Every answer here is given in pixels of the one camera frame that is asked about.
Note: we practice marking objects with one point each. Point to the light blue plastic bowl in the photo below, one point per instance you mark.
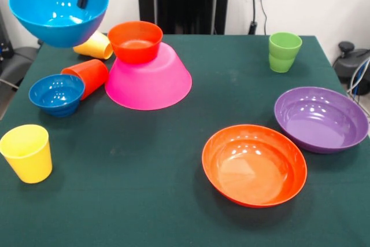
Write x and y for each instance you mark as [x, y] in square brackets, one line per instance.
[57, 30]

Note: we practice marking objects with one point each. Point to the golden yellow plastic cup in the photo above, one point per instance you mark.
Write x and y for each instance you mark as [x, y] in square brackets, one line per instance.
[98, 47]

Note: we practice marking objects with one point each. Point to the small orange bowl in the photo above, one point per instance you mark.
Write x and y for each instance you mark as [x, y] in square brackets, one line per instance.
[136, 50]

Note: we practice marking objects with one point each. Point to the red-orange plastic cup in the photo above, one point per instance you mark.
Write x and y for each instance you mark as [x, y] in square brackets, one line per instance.
[92, 75]

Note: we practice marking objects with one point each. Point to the pink plastic bowl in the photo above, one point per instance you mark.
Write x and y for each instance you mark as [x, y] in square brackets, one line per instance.
[147, 85]

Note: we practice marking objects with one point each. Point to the lemon yellow plastic cup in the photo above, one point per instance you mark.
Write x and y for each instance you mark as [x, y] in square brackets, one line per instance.
[29, 160]

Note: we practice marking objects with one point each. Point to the small dark blue bowl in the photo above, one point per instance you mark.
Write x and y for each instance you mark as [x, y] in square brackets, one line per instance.
[56, 96]

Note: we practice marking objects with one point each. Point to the green plastic cup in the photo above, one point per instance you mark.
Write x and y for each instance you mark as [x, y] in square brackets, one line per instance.
[284, 56]

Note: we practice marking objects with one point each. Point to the large shallow orange bowl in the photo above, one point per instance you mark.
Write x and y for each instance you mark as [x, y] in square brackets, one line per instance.
[254, 169]

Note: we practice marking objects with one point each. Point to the dark green tablecloth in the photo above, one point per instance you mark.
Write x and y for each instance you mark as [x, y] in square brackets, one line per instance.
[202, 215]

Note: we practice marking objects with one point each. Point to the purple plastic bowl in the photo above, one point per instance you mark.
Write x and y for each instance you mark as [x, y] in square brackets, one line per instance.
[321, 119]

